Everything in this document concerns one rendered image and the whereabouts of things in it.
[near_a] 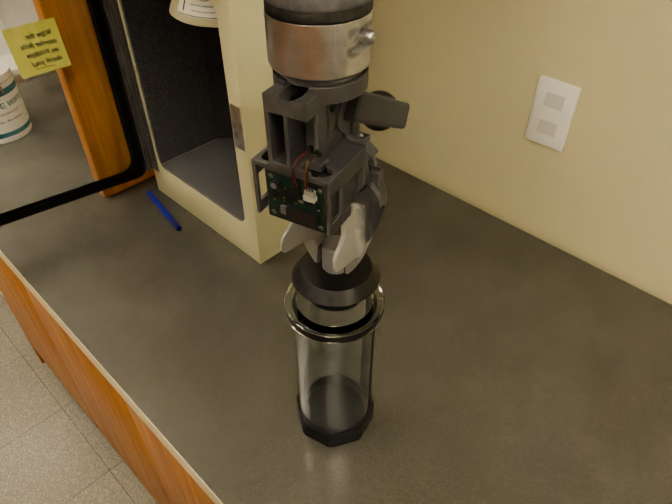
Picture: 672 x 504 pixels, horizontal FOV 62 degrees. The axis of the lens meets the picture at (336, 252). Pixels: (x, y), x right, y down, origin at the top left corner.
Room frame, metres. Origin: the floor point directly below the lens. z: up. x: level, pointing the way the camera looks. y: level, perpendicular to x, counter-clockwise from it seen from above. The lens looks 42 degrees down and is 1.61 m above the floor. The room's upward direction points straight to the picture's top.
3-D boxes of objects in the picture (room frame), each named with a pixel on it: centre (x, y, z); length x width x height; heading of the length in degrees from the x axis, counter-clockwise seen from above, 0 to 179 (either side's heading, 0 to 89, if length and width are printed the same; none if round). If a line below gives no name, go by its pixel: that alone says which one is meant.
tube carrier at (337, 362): (0.42, 0.00, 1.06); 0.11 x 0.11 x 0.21
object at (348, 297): (0.42, 0.00, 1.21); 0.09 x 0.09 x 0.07
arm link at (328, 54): (0.40, 0.01, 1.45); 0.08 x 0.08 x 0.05
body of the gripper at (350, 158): (0.39, 0.01, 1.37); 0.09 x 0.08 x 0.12; 151
